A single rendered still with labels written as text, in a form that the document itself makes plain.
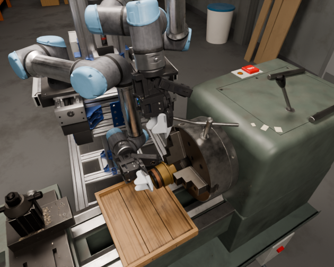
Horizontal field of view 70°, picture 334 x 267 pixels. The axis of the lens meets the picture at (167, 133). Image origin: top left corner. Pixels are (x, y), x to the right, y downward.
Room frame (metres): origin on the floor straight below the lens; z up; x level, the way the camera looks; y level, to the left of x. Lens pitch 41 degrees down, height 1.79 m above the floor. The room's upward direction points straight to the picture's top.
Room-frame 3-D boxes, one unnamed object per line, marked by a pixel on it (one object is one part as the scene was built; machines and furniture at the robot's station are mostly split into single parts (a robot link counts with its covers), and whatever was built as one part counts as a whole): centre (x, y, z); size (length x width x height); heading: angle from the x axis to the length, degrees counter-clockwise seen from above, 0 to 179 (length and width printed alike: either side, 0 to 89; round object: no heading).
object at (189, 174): (0.54, -0.10, 1.09); 0.12 x 0.11 x 0.05; 29
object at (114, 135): (0.77, 0.22, 1.07); 0.11 x 0.08 x 0.09; 29
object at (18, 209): (0.42, 0.47, 1.13); 0.08 x 0.08 x 0.03
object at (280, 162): (0.87, -0.46, 1.06); 0.59 x 0.48 x 0.39; 119
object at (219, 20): (4.93, -1.01, 0.31); 0.52 x 0.51 x 0.63; 111
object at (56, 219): (0.43, 0.44, 1.00); 0.20 x 0.10 x 0.05; 119
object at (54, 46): (1.12, 0.55, 1.33); 0.13 x 0.12 x 0.14; 148
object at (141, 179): (0.54, 0.09, 1.09); 0.09 x 0.06 x 0.03; 29
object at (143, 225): (0.53, 0.10, 0.88); 0.36 x 0.30 x 0.04; 29
